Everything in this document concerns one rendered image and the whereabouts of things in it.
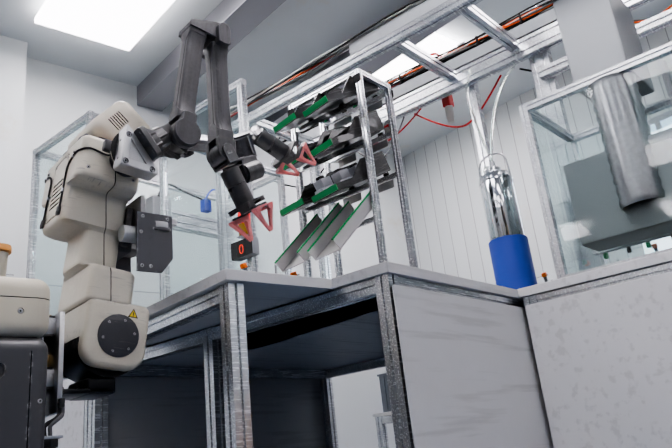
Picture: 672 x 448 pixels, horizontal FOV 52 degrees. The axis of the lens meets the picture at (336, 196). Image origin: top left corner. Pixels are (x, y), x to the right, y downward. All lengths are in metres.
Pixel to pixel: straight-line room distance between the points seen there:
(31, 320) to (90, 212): 0.42
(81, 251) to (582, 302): 1.50
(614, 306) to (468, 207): 4.04
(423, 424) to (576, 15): 1.66
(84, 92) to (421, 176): 3.20
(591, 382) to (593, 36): 1.23
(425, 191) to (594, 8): 4.07
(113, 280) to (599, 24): 1.90
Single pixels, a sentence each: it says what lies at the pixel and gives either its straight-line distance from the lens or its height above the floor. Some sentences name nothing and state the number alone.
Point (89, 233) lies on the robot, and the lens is 1.86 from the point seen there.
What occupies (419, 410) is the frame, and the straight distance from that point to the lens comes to 1.80.
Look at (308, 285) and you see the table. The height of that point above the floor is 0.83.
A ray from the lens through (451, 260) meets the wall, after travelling 6.30.
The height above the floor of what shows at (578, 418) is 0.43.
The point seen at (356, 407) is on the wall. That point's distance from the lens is 5.68.
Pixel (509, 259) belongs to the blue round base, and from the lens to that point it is 2.75.
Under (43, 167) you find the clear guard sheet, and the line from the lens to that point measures 3.67.
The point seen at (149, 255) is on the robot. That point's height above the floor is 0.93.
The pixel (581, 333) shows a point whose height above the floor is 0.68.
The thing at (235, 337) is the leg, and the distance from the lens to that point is 1.72.
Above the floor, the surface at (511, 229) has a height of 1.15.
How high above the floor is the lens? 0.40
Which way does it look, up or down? 21 degrees up
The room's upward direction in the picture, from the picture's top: 6 degrees counter-clockwise
